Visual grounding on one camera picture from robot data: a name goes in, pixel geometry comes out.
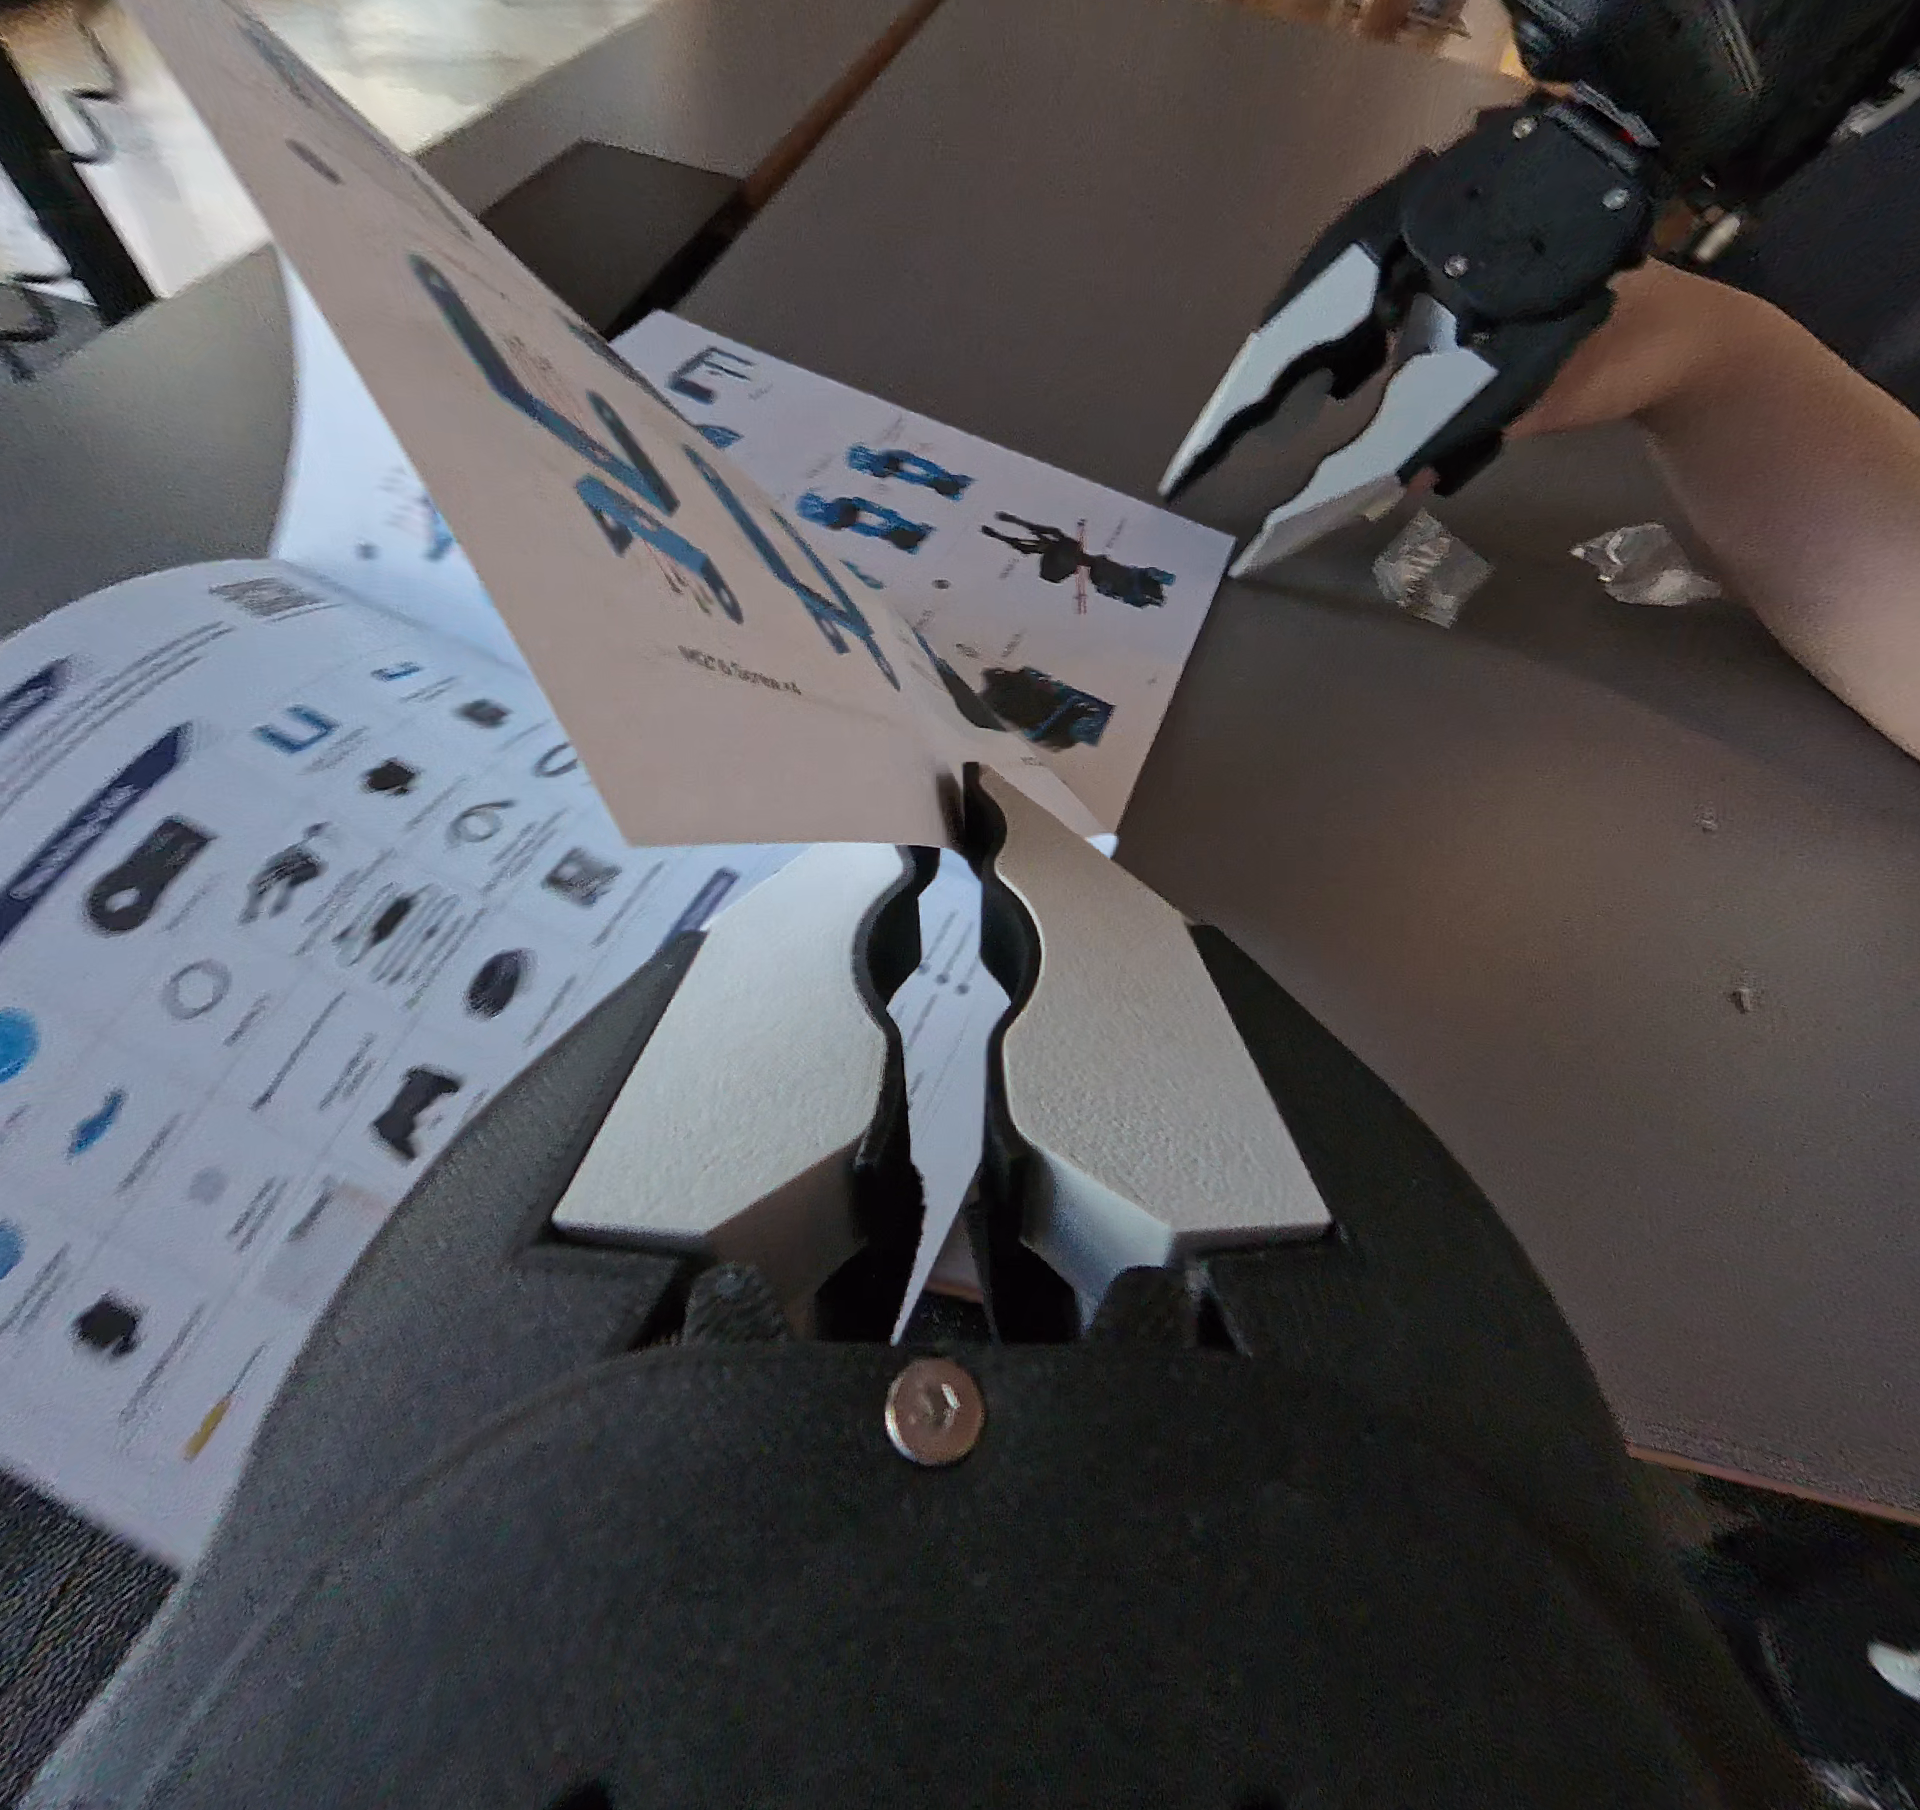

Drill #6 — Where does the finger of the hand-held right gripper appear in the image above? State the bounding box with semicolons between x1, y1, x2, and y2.
1159;243;1403;504
1227;299;1497;584

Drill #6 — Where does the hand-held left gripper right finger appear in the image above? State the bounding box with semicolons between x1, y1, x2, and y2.
959;762;1337;1340

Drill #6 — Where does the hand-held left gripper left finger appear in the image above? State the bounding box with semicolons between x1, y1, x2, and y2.
550;847;927;1340

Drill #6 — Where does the small clear plastic bag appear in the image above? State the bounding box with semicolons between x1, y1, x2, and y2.
1370;513;1493;627

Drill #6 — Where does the printed assembly manual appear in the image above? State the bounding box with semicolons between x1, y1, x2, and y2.
0;0;1240;1572

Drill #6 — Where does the person's right forearm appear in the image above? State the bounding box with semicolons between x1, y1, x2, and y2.
1636;275;1920;762

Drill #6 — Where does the person's right hand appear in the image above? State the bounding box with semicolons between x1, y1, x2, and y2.
1516;257;1692;439

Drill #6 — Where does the crumpled clear plastic bag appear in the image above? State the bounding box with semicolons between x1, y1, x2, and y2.
1574;524;1726;609

